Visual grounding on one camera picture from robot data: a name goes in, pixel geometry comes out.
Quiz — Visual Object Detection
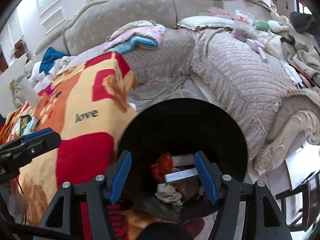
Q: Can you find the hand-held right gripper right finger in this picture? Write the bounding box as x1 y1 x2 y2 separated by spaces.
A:
194 151 292 240

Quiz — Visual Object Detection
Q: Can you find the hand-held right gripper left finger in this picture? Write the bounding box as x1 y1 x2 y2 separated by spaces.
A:
39 151 132 240

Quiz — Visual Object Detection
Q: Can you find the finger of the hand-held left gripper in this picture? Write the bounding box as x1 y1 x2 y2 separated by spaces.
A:
0 128 54 153
0 133 62 167

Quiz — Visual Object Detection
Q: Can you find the green yellow packet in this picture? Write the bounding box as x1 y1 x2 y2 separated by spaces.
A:
19 115 33 134

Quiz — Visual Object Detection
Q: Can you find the white cardboard box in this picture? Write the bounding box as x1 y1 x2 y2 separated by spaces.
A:
164 169 198 183
172 155 195 167

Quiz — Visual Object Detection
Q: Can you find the white tissue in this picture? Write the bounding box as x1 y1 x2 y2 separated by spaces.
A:
155 184 184 207

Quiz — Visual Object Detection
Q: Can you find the red wrapper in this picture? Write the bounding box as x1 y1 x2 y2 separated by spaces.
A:
151 154 174 183

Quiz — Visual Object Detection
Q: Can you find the black trash bin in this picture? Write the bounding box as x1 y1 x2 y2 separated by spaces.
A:
117 97 248 222

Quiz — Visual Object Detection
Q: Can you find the printed orange red blanket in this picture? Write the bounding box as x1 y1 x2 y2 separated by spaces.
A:
0 51 163 240

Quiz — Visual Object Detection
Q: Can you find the tall white bottle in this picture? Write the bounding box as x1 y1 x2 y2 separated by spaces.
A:
16 76 42 108

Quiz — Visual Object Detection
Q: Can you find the red plastic stool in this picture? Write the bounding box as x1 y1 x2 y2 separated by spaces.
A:
179 217 206 237

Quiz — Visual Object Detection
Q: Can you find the small white bottle pink label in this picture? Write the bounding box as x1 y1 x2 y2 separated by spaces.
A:
34 71 54 93

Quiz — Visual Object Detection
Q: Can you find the white garment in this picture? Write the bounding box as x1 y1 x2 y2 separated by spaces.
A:
54 56 83 77

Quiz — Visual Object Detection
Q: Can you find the blue jacket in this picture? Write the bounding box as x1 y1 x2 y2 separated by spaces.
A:
40 47 69 73

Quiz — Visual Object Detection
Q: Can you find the dark wooden chair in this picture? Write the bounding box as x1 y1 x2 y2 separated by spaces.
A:
276 170 320 233

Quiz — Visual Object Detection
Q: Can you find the folded pink blue blanket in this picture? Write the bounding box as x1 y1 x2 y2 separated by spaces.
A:
106 21 167 54

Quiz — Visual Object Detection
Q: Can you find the beige tufted sofa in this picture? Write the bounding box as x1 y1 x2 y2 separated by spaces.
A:
12 0 320 178

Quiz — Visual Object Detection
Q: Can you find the white lace-trimmed pillow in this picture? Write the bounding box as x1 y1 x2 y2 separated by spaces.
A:
177 16 235 30

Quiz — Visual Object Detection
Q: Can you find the beige coat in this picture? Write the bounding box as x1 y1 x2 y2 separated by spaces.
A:
280 34 320 88

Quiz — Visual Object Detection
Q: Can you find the clear bag of snacks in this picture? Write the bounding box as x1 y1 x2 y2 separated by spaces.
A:
232 9 254 40

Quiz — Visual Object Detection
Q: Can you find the black coat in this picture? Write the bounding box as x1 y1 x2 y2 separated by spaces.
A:
290 11 315 33

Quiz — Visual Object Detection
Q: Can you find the pink handled brush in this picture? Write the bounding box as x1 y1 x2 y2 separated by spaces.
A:
246 39 268 64

